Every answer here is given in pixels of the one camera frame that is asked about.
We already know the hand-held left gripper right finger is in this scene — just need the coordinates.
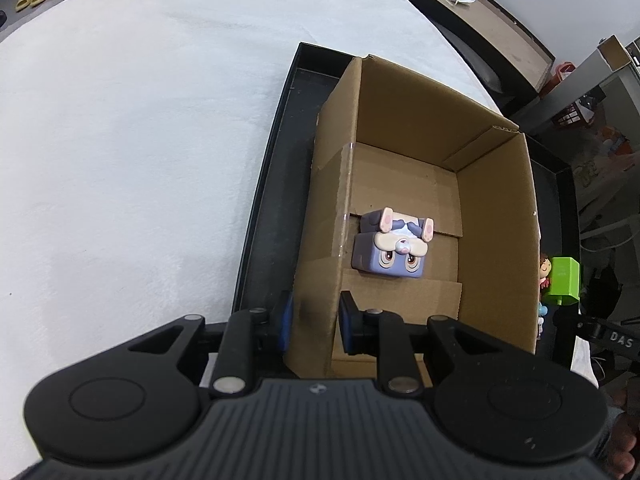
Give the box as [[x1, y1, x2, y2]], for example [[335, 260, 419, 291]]
[[339, 290, 507, 396]]

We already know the black framed board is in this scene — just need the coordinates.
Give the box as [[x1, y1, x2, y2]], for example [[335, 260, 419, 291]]
[[390, 0, 556, 98]]

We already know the person's right hand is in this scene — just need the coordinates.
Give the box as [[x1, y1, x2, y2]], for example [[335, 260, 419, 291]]
[[610, 402, 640, 468]]

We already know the white glass-top table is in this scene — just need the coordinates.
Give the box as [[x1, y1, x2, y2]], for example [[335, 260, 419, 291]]
[[520, 35, 640, 136]]

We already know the red plastic basket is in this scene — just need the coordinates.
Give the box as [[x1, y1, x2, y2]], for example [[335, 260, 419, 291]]
[[547, 61, 600, 131]]

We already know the green block toy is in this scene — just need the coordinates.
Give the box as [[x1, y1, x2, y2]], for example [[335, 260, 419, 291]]
[[544, 256, 582, 307]]

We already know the cream tote bag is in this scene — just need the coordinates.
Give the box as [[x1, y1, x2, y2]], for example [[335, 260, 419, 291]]
[[570, 125, 640, 236]]

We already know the black tray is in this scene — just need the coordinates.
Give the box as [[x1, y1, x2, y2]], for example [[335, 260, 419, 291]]
[[232, 41, 581, 376]]

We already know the purple bunny cube toy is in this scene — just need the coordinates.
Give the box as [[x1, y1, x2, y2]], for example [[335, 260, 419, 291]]
[[352, 206, 436, 278]]

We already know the brown cardboard box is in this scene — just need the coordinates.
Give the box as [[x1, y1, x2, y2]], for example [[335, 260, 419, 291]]
[[284, 54, 543, 378]]

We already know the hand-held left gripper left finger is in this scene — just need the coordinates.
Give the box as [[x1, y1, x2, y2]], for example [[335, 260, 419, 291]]
[[127, 291, 296, 395]]

